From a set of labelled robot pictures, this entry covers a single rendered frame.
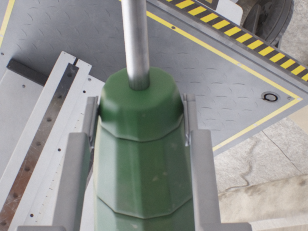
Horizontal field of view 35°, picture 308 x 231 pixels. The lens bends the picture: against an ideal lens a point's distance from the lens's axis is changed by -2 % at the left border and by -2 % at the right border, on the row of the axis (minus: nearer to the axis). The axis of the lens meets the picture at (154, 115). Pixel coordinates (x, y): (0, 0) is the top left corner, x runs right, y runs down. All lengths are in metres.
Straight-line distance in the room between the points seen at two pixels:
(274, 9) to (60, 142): 0.59
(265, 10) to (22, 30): 0.60
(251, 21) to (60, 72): 0.48
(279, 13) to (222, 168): 1.18
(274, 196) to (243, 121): 0.97
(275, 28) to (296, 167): 1.01
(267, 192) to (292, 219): 0.22
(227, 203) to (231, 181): 0.13
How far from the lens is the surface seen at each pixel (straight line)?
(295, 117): 1.51
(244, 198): 2.31
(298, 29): 1.41
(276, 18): 1.18
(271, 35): 1.19
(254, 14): 1.24
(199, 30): 0.99
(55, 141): 1.10
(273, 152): 2.01
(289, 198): 2.09
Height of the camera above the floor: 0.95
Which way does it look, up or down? 29 degrees down
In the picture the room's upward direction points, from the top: 161 degrees counter-clockwise
